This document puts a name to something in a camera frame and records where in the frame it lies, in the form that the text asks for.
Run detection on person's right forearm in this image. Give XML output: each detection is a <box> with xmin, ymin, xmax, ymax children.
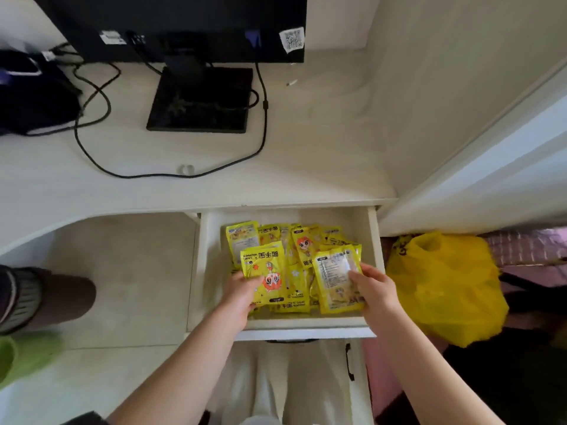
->
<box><xmin>372</xmin><ymin>312</ymin><xmax>506</xmax><ymax>425</ymax></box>

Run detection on yellow clear-window hand warmer packet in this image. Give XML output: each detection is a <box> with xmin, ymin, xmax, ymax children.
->
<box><xmin>312</xmin><ymin>244</ymin><xmax>366</xmax><ymax>315</ymax></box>

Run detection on white door frame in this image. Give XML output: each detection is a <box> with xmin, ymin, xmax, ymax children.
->
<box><xmin>377</xmin><ymin>62</ymin><xmax>567</xmax><ymax>238</ymax></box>

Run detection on yellow cartoon hand warmer packet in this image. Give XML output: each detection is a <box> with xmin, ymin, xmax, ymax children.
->
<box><xmin>240</xmin><ymin>241</ymin><xmax>288</xmax><ymax>307</ymax></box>

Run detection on person's left hand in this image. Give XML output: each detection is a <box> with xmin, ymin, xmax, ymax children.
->
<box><xmin>217</xmin><ymin>272</ymin><xmax>265</xmax><ymax>329</ymax></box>

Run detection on white desk drawer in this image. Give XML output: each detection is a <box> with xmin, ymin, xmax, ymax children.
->
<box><xmin>185</xmin><ymin>205</ymin><xmax>386</xmax><ymax>341</ymax></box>

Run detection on person's right hand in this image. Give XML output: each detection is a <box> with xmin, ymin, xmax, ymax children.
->
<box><xmin>348</xmin><ymin>263</ymin><xmax>402</xmax><ymax>332</ymax></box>

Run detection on pile of yellow packets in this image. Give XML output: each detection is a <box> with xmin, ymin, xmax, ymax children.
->
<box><xmin>225</xmin><ymin>220</ymin><xmax>363</xmax><ymax>315</ymax></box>

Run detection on black bag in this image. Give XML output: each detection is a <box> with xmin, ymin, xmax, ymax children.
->
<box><xmin>0</xmin><ymin>49</ymin><xmax>83</xmax><ymax>137</ymax></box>

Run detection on black thin cable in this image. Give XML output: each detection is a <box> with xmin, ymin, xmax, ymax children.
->
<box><xmin>24</xmin><ymin>42</ymin><xmax>122</xmax><ymax>138</ymax></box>

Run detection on yellow plastic bag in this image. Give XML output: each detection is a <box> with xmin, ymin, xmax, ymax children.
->
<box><xmin>386</xmin><ymin>232</ymin><xmax>510</xmax><ymax>349</ymax></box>

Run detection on black monitor stand base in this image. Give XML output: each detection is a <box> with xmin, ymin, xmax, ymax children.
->
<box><xmin>146</xmin><ymin>66</ymin><xmax>254</xmax><ymax>134</ymax></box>

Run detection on green slipper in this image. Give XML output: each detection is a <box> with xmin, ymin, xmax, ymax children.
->
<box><xmin>0</xmin><ymin>333</ymin><xmax>63</xmax><ymax>390</ymax></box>

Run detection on person's white trousers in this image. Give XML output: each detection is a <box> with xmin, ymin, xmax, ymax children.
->
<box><xmin>205</xmin><ymin>340</ymin><xmax>374</xmax><ymax>425</ymax></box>

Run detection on black computer monitor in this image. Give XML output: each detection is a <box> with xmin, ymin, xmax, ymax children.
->
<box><xmin>30</xmin><ymin>0</ymin><xmax>308</xmax><ymax>64</ymax></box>

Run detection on person's left forearm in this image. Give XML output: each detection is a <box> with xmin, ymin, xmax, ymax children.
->
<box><xmin>107</xmin><ymin>305</ymin><xmax>247</xmax><ymax>425</ymax></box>

